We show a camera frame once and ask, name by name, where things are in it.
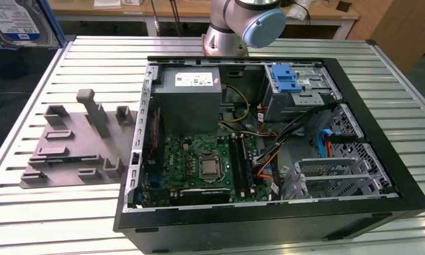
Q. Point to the black graphics card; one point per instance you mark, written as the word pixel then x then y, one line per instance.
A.
pixel 202 195

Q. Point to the grey parts rack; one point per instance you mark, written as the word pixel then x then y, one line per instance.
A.
pixel 78 148

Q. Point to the blue drive latch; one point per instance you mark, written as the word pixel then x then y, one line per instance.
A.
pixel 286 79

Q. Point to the grey power supply unit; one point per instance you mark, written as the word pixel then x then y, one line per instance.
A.
pixel 188 111

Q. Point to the brown wooden cabinet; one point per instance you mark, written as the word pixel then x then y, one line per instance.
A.
pixel 404 32

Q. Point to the CPU socket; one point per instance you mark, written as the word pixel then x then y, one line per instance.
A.
pixel 210 156

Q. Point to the metal optical drive cage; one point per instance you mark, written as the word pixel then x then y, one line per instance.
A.
pixel 304 99

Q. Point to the green motherboard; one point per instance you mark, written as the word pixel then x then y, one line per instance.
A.
pixel 184 148

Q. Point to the small white box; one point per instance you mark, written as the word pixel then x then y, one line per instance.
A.
pixel 132 2

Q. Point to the hard disk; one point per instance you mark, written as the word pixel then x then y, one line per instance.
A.
pixel 18 21

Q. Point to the wooden desk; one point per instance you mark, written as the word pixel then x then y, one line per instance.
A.
pixel 135 9

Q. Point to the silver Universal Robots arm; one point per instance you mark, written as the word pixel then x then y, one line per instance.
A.
pixel 227 16

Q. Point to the metal disk bay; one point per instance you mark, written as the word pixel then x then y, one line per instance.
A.
pixel 334 177

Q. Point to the silver CPU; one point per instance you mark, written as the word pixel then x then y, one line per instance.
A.
pixel 210 168

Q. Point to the black open PC case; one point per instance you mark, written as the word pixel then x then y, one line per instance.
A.
pixel 234 228

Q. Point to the black RAM slot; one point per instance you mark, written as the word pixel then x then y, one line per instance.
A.
pixel 248 170
pixel 236 164

